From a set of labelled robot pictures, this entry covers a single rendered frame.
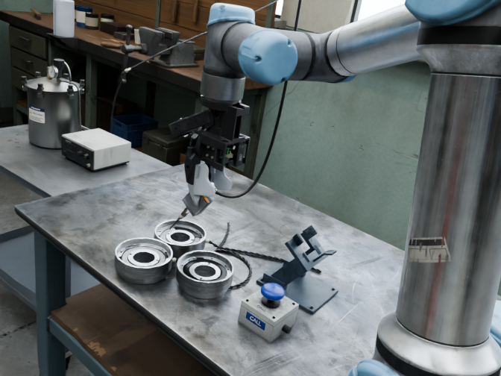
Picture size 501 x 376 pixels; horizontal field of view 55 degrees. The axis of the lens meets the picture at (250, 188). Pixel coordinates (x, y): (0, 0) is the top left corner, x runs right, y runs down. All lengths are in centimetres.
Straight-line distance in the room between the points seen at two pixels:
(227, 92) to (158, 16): 239
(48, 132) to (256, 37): 119
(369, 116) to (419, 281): 201
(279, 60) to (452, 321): 42
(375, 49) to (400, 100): 168
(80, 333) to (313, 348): 57
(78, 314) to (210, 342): 51
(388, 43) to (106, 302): 91
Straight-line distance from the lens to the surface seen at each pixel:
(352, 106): 248
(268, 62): 70
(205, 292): 87
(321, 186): 264
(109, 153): 165
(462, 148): 43
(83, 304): 127
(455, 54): 42
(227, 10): 80
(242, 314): 83
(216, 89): 82
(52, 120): 179
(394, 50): 68
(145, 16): 329
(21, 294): 190
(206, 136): 85
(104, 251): 100
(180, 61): 257
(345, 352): 85
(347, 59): 74
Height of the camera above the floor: 133
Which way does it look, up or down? 23 degrees down
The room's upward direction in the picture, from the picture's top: 10 degrees clockwise
